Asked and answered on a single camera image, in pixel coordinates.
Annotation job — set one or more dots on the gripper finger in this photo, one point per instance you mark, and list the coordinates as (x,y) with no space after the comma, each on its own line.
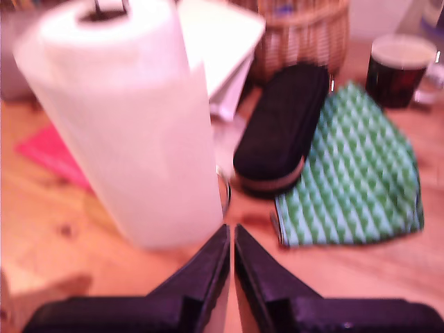
(208,270)
(256,270)

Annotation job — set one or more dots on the white paper towel roll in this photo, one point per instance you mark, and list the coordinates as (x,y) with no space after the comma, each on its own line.
(132,121)

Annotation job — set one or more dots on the pink paper sheet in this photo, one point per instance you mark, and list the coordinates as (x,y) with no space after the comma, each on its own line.
(48,152)

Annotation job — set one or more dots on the black zip case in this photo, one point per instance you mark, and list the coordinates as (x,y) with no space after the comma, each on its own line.
(281,132)

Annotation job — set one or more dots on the dark patterned mug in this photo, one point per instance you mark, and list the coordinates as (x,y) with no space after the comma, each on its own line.
(395,79)

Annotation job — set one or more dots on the green wave pattern pouch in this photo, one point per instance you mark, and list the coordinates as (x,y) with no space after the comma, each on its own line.
(357,180)

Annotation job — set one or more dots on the white folded paper bag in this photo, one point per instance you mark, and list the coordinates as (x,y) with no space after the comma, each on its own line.
(222,34)

